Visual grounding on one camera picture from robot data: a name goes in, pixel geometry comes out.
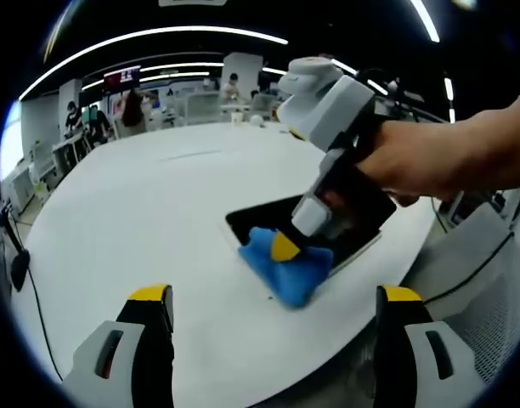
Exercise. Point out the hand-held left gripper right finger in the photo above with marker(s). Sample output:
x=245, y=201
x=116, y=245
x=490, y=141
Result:
x=417, y=344

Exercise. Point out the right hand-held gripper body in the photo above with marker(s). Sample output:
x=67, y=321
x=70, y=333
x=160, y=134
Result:
x=323, y=106

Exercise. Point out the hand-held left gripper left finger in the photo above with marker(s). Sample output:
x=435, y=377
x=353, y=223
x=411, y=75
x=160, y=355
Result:
x=128, y=344

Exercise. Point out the black tablet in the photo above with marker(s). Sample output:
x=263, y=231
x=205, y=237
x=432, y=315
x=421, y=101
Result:
x=251, y=217

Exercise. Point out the blue cleaning cloth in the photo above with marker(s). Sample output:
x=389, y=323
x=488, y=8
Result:
x=285, y=280

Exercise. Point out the person's right hand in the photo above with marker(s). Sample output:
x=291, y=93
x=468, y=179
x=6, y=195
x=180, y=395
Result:
x=408, y=161

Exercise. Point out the white mesh office chair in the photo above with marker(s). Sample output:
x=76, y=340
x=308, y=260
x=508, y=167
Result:
x=476, y=297
x=202, y=107
x=262, y=102

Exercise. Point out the small white object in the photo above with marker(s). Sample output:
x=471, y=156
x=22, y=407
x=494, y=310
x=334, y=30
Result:
x=256, y=120

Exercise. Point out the white cup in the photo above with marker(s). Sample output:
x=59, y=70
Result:
x=236, y=117

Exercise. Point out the black device on stand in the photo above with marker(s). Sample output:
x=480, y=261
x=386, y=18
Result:
x=20, y=265

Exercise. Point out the long ceiling light strip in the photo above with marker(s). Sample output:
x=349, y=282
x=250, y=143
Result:
x=149, y=36

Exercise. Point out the red wall screen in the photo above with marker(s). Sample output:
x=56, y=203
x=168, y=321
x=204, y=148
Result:
x=122, y=77

